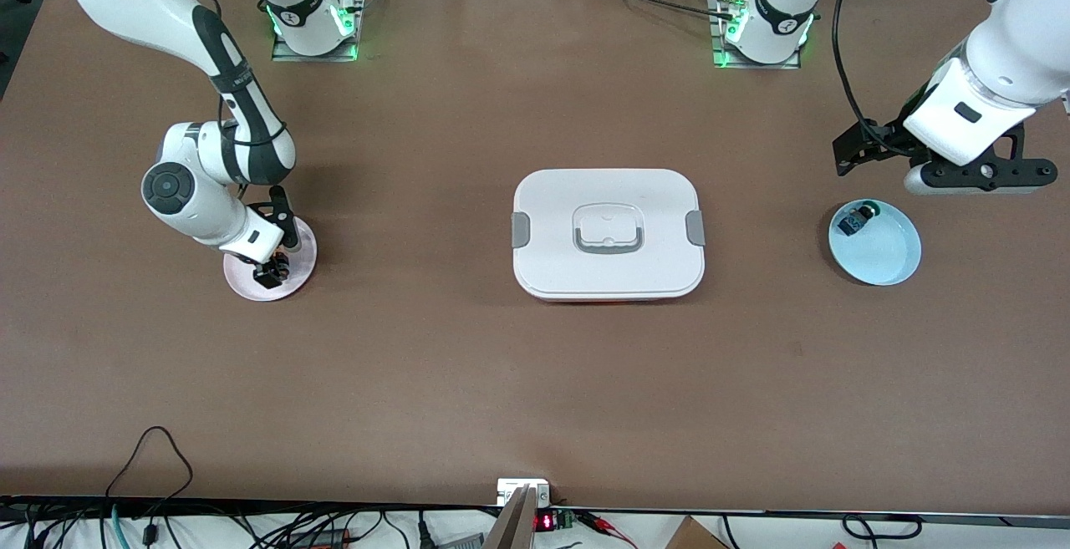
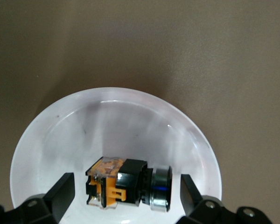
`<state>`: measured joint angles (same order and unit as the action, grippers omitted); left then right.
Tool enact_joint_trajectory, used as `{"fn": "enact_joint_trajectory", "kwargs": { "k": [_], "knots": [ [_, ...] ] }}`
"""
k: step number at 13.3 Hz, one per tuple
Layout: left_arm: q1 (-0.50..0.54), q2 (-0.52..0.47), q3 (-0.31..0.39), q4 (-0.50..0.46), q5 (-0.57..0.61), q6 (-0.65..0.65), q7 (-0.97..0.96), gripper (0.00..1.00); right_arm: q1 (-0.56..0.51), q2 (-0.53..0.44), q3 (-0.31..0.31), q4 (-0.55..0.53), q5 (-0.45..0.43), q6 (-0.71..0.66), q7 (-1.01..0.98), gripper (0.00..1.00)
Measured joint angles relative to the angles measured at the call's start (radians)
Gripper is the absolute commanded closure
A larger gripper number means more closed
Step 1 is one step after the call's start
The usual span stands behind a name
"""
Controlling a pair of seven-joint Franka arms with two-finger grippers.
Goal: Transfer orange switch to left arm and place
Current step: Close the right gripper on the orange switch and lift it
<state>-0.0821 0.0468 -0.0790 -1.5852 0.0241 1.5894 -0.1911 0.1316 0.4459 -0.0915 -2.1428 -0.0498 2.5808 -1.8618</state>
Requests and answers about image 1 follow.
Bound white box with grey clips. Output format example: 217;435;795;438
512;168;706;303

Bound pink round plate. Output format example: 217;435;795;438
223;215;318;302

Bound small blue black part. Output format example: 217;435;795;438
838;202;885;237

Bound light blue round plate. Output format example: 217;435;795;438
828;199;922;287

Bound small white socket block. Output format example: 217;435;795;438
497;478;551;508

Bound grey slanted bar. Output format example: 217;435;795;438
483;486;538;549

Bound brown cardboard piece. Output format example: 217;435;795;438
665;517;730;549

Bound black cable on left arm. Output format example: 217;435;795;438
833;0;920;157

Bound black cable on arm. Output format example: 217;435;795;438
833;0;920;157
171;0;290;199

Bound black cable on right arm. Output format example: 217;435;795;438
171;0;290;199

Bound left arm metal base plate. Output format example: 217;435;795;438
709;0;804;70

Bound thin black looped cable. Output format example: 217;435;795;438
104;426;195;526

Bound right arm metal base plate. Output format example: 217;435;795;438
271;0;367;62

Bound black table edge rail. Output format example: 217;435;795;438
0;495;1070;527

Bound black coiled floor cable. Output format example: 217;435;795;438
841;513;925;543

